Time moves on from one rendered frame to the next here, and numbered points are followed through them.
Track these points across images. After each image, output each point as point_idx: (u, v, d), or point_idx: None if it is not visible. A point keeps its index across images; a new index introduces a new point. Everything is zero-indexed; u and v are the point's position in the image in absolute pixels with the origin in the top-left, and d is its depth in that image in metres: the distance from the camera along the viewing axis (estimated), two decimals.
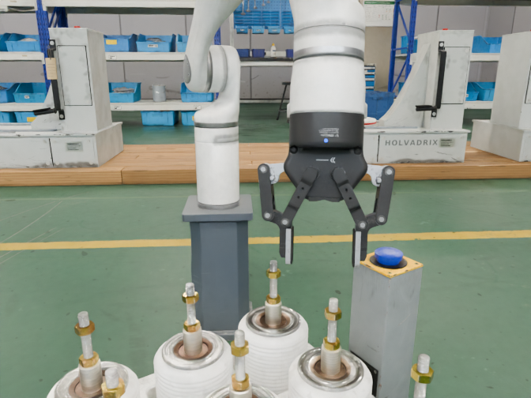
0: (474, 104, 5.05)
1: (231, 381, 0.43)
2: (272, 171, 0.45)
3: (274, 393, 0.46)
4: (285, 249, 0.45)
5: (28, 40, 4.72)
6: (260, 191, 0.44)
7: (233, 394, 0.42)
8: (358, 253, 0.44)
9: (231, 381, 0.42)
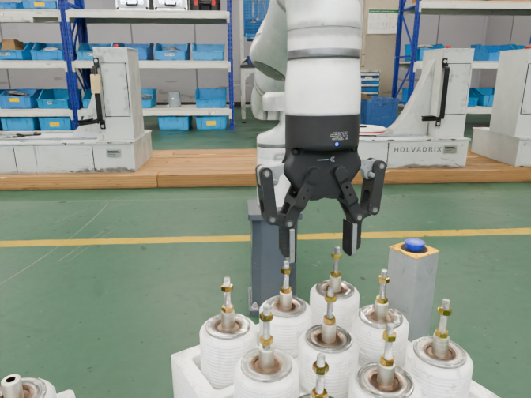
0: (474, 110, 5.30)
1: (323, 319, 0.68)
2: (273, 174, 0.43)
3: None
4: (290, 250, 0.45)
5: (51, 49, 4.97)
6: (264, 197, 0.43)
7: (325, 327, 0.67)
8: (355, 243, 0.47)
9: (325, 318, 0.67)
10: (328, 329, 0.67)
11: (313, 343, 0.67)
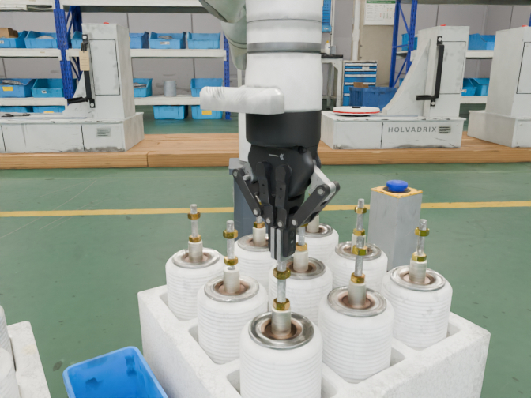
0: (472, 99, 5.27)
1: (295, 247, 0.65)
2: (323, 184, 0.42)
3: None
4: (292, 243, 0.47)
5: (46, 38, 4.93)
6: (325, 204, 0.43)
7: (297, 253, 0.64)
8: None
9: (296, 245, 0.64)
10: (299, 257, 0.63)
11: None
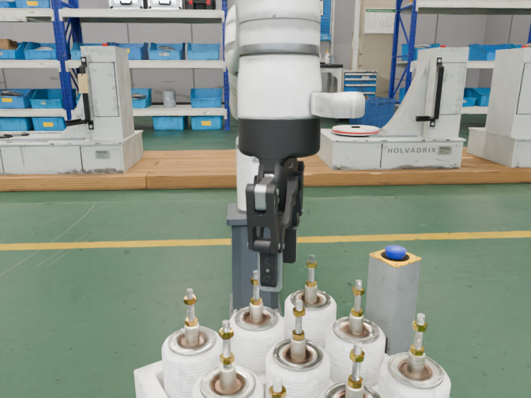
0: (472, 110, 5.26)
1: (291, 334, 0.64)
2: None
3: None
4: None
5: (45, 49, 4.93)
6: None
7: (294, 343, 0.63)
8: (258, 273, 0.39)
9: (293, 333, 0.63)
10: (296, 346, 0.63)
11: (280, 360, 0.63)
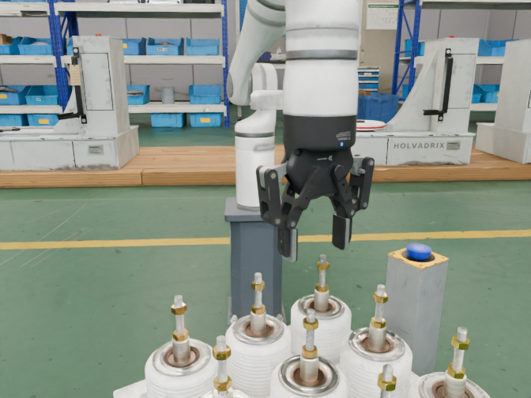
0: (476, 107, 5.15)
1: (302, 351, 0.53)
2: (276, 175, 0.43)
3: None
4: (291, 249, 0.45)
5: (40, 44, 4.81)
6: (270, 198, 0.42)
7: (304, 361, 0.52)
8: (347, 238, 0.49)
9: (303, 350, 0.52)
10: (307, 365, 0.52)
11: (288, 382, 0.52)
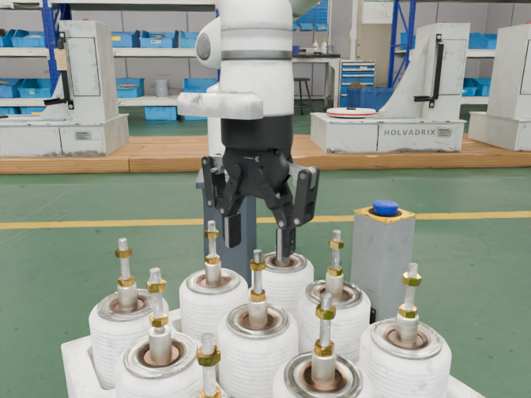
0: (472, 100, 5.12)
1: (258, 301, 0.49)
2: (303, 174, 0.43)
3: None
4: (291, 243, 0.47)
5: (33, 36, 4.79)
6: (316, 193, 0.44)
7: (252, 304, 0.49)
8: (238, 230, 0.51)
9: (264, 294, 0.49)
10: (254, 308, 0.49)
11: (235, 326, 0.49)
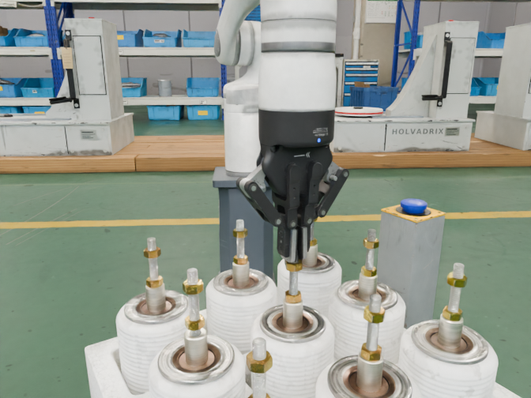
0: (476, 99, 5.11)
1: (294, 302, 0.47)
2: (257, 183, 0.42)
3: None
4: (291, 249, 0.45)
5: (36, 35, 4.77)
6: (261, 208, 0.42)
7: (288, 306, 0.48)
8: (305, 247, 0.46)
9: (299, 294, 0.48)
10: (291, 309, 0.47)
11: (269, 329, 0.48)
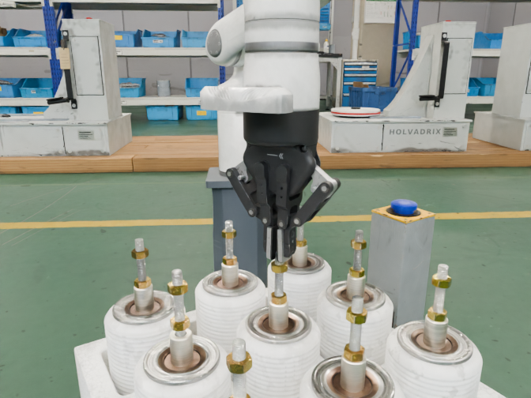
0: (475, 99, 5.11)
1: (270, 298, 0.49)
2: (324, 182, 0.42)
3: (308, 315, 0.52)
4: (291, 243, 0.47)
5: (35, 35, 4.77)
6: (325, 202, 0.44)
7: (272, 306, 0.48)
8: None
9: (272, 296, 0.48)
10: (275, 311, 0.48)
11: (254, 328, 0.48)
